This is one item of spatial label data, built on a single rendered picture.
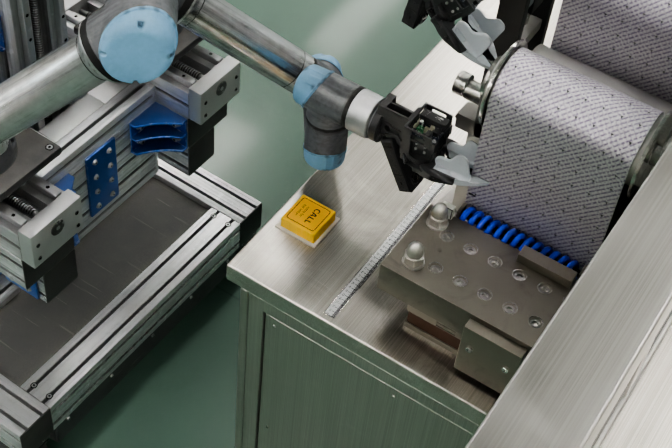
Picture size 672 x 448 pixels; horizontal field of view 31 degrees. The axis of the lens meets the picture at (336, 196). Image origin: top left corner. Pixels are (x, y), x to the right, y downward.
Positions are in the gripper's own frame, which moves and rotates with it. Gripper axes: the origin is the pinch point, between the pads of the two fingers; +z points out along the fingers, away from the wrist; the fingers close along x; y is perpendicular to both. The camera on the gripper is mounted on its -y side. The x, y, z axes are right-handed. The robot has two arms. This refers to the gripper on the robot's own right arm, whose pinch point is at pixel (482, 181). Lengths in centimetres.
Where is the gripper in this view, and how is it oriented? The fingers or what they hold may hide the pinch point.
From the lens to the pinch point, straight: 200.9
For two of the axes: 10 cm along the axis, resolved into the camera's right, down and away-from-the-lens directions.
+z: 8.4, 4.5, -3.2
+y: 0.8, -6.7, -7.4
